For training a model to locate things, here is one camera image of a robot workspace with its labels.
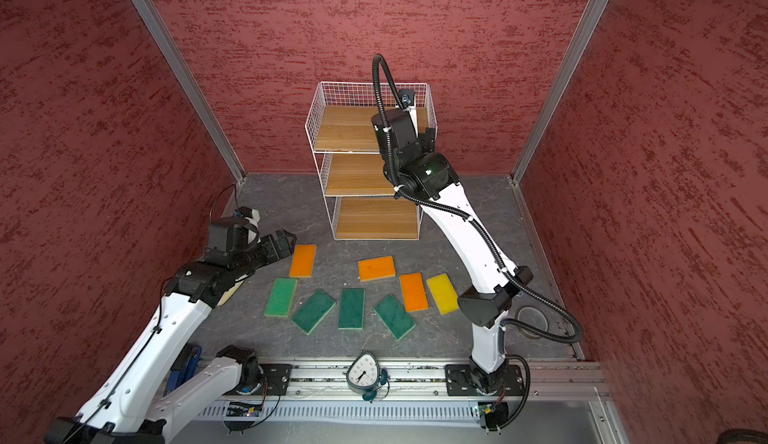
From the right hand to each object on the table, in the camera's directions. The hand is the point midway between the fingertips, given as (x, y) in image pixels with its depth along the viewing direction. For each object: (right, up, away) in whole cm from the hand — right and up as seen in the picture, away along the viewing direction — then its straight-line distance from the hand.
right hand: (406, 136), depth 68 cm
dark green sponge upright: (-15, -46, +17) cm, 51 cm away
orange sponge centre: (-9, -37, +26) cm, 46 cm away
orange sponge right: (+3, -43, +22) cm, 49 cm away
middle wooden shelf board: (-13, -7, +16) cm, 22 cm away
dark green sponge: (-27, -48, +16) cm, 57 cm away
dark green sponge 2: (-3, -48, +15) cm, 51 cm away
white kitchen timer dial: (-11, -58, +4) cm, 59 cm away
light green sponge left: (-37, -45, +19) cm, 61 cm away
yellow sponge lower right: (+13, -44, +21) cm, 50 cm away
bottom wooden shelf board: (-9, -22, +39) cm, 45 cm away
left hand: (-32, -28, +8) cm, 43 cm away
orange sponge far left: (-32, -34, +25) cm, 54 cm away
